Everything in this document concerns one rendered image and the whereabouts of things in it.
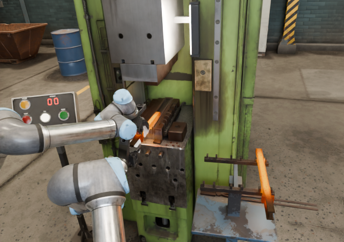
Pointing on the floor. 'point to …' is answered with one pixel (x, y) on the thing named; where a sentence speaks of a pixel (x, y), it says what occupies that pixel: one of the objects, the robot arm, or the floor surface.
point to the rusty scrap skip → (20, 41)
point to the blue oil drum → (69, 51)
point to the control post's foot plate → (79, 236)
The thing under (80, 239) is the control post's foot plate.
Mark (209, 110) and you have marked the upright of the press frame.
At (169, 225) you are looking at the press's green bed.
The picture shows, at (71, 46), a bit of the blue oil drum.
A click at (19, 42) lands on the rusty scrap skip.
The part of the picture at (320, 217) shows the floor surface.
